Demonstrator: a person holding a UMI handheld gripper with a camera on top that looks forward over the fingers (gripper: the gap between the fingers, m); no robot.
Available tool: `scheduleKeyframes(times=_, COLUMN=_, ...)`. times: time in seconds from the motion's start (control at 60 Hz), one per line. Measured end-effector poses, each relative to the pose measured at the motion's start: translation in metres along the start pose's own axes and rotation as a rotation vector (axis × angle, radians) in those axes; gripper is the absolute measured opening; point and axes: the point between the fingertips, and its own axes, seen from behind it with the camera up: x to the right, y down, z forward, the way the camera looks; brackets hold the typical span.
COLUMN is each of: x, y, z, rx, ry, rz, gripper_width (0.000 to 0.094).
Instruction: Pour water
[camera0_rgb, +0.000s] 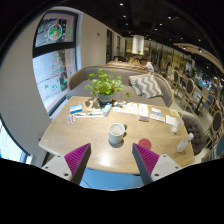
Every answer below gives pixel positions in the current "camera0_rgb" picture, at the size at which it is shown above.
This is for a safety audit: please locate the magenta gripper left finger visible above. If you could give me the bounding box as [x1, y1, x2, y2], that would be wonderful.
[64, 143, 91, 185]

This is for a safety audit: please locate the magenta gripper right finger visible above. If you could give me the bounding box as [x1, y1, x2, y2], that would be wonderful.
[132, 144, 159, 185]

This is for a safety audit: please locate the clear plastic water bottle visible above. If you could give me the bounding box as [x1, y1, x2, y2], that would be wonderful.
[176, 133, 194, 153]

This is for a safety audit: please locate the red round coaster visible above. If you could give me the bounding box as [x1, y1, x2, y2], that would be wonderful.
[138, 138, 151, 149]

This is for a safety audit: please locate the white ceramic mug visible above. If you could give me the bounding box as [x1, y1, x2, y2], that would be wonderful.
[108, 123, 127, 144]

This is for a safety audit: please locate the pill blister pack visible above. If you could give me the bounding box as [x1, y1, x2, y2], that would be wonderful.
[67, 115, 75, 124]

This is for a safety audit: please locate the clear plastic bottle far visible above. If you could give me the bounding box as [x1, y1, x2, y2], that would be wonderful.
[171, 118, 184, 134]

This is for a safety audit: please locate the white paper leaflet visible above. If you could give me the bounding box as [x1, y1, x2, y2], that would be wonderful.
[150, 107, 165, 122]

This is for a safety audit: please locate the white booklet with dark edge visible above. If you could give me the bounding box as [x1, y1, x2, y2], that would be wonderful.
[138, 104, 149, 121]

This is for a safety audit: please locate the blue white card box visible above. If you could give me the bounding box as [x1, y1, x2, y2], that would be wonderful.
[70, 104, 82, 114]

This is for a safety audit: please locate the yellow sticky note pad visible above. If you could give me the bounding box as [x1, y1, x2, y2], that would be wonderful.
[170, 109, 179, 117]

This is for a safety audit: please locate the grey tufted armchair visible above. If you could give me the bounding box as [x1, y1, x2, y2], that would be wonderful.
[182, 115, 206, 155]

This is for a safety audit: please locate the light blue tissue box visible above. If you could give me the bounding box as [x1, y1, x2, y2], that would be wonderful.
[102, 103, 112, 116]

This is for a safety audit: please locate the grey zigzag cushion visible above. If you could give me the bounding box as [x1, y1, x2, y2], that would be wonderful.
[129, 74, 163, 99]

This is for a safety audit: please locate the grey curved sofa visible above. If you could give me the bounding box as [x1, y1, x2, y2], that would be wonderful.
[66, 65, 174, 107]

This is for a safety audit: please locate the green potted plant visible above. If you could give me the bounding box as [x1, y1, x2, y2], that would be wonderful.
[84, 68, 125, 104]

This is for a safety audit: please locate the wooden dining chair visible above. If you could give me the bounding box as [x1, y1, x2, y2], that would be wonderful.
[181, 78, 197, 104]

